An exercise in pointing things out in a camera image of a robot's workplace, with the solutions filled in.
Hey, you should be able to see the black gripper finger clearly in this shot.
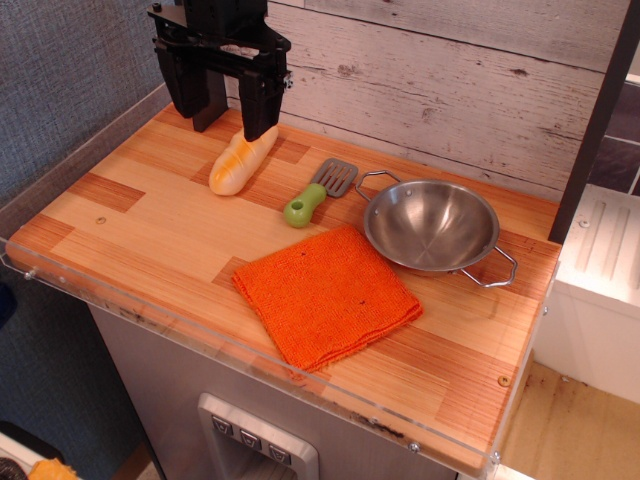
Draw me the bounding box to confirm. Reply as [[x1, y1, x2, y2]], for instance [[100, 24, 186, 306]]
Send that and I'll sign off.
[[154, 40, 209, 118], [239, 70, 286, 141]]

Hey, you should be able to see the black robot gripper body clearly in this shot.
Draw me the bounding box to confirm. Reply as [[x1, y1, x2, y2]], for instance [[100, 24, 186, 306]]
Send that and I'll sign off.
[[147, 1, 292, 88]]

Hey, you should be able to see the stainless steel two-handled pot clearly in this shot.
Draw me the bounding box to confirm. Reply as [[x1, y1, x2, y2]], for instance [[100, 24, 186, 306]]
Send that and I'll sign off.
[[355, 170, 518, 288]]

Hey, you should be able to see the clear acrylic counter guard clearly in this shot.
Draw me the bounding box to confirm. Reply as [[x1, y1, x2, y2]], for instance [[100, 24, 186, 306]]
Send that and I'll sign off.
[[6, 231, 560, 479]]

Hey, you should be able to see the toy bread loaf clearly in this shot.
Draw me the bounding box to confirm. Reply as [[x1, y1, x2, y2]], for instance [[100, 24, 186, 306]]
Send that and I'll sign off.
[[209, 126, 279, 196]]

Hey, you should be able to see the folded orange cloth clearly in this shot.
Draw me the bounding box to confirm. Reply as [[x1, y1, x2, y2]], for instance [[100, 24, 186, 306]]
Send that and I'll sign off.
[[232, 226, 423, 373]]

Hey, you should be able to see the grey toy fridge cabinet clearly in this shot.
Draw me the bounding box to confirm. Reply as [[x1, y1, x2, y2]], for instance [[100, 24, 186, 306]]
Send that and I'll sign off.
[[91, 307, 455, 479]]

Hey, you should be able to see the silver dispenser button panel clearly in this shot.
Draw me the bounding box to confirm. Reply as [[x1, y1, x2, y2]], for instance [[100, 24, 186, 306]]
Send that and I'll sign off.
[[198, 393, 320, 479]]

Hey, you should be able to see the yellow object bottom left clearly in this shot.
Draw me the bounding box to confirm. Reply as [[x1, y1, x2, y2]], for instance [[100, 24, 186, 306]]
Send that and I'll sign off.
[[28, 459, 78, 480]]

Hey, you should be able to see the dark left shelf post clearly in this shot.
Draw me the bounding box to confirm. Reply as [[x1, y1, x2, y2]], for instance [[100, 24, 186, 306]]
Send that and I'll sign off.
[[192, 70, 228, 133]]

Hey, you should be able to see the dark shelf post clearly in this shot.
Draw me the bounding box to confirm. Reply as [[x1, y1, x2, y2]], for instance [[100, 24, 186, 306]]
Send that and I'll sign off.
[[548, 0, 639, 244], [192, 70, 228, 133]]

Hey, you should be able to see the green-handled grey toy spatula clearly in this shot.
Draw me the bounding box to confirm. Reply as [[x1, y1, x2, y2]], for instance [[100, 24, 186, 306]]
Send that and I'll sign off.
[[283, 158, 359, 228]]

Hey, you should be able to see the dark right shelf post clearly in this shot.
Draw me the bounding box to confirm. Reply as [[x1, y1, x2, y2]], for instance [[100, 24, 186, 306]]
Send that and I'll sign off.
[[548, 0, 639, 244]]

